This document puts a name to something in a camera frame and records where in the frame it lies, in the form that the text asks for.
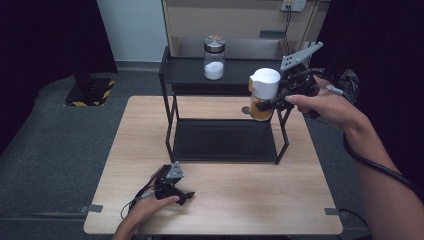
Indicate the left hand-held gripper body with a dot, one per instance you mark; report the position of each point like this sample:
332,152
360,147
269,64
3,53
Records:
166,185

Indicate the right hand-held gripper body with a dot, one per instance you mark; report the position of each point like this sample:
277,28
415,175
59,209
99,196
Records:
300,83

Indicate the amber jar with white lid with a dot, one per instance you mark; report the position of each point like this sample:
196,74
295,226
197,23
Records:
264,88

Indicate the black metal shelf rack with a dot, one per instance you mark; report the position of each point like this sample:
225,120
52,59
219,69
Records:
213,140

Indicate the glass jar with metal lid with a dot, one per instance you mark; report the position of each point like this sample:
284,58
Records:
214,58

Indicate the person's left hand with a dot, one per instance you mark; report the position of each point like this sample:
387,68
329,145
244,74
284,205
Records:
146,210

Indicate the person's right hand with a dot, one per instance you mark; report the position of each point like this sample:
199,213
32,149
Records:
328,103

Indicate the dark round table grommet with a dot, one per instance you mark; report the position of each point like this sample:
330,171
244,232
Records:
245,110

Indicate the beige wooden cabinet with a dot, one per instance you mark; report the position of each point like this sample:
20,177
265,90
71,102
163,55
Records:
240,20

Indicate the black stand with striped base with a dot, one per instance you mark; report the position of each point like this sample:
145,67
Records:
89,90

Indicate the white wall socket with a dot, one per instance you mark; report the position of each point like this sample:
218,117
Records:
293,4

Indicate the grey table bracket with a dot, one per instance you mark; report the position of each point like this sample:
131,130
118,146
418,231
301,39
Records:
91,208
332,211

